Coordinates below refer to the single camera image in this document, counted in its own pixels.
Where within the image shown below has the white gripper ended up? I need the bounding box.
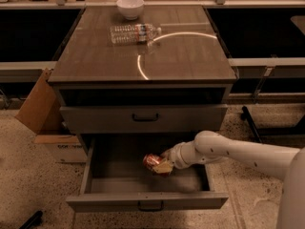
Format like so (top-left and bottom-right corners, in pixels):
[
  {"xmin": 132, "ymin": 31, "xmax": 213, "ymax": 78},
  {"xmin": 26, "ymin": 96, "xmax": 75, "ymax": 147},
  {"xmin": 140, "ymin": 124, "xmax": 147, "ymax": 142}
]
[{"xmin": 152, "ymin": 142, "xmax": 190, "ymax": 175}]

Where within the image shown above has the red coke can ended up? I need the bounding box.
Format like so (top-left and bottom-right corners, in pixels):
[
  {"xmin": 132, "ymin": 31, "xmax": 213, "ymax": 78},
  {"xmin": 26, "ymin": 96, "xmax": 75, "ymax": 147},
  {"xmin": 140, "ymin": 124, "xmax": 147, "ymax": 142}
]
[{"xmin": 143, "ymin": 154, "xmax": 168, "ymax": 175}]

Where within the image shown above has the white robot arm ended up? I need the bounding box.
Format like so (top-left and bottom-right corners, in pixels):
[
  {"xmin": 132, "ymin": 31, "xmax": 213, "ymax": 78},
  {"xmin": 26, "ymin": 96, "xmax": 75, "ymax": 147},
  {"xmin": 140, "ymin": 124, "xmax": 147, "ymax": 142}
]
[{"xmin": 152, "ymin": 131, "xmax": 305, "ymax": 229}]

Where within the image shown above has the closed upper grey drawer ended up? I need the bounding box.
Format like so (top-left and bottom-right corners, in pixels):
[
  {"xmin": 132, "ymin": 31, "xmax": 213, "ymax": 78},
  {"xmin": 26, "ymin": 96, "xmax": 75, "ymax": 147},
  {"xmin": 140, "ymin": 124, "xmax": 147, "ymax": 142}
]
[{"xmin": 60, "ymin": 104, "xmax": 228, "ymax": 134}]

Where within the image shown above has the open middle grey drawer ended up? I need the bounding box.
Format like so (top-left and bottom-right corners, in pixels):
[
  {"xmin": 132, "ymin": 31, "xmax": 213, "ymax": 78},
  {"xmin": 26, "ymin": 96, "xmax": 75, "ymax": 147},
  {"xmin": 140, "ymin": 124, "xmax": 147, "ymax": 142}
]
[{"xmin": 67, "ymin": 133, "xmax": 229, "ymax": 213}]

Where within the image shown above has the grey drawer cabinet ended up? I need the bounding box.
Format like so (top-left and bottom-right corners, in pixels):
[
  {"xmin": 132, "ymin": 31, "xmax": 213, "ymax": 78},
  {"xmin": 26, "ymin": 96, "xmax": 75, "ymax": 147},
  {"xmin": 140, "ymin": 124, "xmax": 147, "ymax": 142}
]
[{"xmin": 48, "ymin": 5, "xmax": 238, "ymax": 213}]

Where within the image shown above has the black wheeled stand leg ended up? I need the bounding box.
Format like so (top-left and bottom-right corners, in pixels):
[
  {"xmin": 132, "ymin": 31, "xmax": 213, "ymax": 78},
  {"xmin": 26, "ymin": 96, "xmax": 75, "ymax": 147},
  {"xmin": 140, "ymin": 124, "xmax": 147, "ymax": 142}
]
[{"xmin": 240, "ymin": 106, "xmax": 262, "ymax": 143}]

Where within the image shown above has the clear plastic water bottle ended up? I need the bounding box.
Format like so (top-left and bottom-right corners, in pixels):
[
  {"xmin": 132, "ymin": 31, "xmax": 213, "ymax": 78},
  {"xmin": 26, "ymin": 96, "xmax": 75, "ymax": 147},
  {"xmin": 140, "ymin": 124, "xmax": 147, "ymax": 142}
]
[{"xmin": 110, "ymin": 23, "xmax": 162, "ymax": 45}]

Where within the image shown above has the cardboard box with flap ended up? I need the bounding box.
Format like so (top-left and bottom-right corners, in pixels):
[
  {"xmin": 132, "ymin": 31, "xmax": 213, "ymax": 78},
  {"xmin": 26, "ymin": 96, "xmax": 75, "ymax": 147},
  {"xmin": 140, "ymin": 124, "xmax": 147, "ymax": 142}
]
[{"xmin": 15, "ymin": 69, "xmax": 87, "ymax": 163}]

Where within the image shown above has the black leg bottom left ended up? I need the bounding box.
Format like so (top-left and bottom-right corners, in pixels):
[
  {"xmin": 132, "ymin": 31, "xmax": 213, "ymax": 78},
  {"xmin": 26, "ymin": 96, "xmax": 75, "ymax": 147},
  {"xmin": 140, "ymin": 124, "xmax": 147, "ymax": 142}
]
[{"xmin": 19, "ymin": 211, "xmax": 43, "ymax": 229}]

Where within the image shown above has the white ceramic bowl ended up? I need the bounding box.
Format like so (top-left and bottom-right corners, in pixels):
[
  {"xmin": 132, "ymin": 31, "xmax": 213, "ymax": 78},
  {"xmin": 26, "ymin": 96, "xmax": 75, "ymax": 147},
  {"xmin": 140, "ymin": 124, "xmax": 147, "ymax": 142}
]
[{"xmin": 116, "ymin": 0, "xmax": 144, "ymax": 20}]

